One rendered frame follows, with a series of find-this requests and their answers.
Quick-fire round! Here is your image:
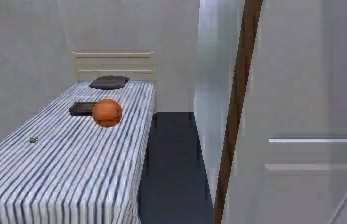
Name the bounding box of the black laptop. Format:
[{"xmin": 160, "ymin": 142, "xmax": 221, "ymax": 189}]
[{"xmin": 68, "ymin": 101, "xmax": 98, "ymax": 117}]

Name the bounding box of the orange basketball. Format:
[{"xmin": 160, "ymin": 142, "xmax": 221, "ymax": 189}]
[{"xmin": 91, "ymin": 98, "xmax": 124, "ymax": 128}]

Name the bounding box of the dark grey pillow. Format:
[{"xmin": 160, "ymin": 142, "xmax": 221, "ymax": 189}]
[{"xmin": 88, "ymin": 75, "xmax": 131, "ymax": 91}]

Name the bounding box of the striped bed with wooden headboard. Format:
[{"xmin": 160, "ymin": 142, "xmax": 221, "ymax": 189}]
[{"xmin": 0, "ymin": 50, "xmax": 157, "ymax": 224}]

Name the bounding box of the white cabinet with shelves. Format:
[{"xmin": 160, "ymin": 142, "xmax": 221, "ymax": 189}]
[{"xmin": 263, "ymin": 136, "xmax": 347, "ymax": 224}]

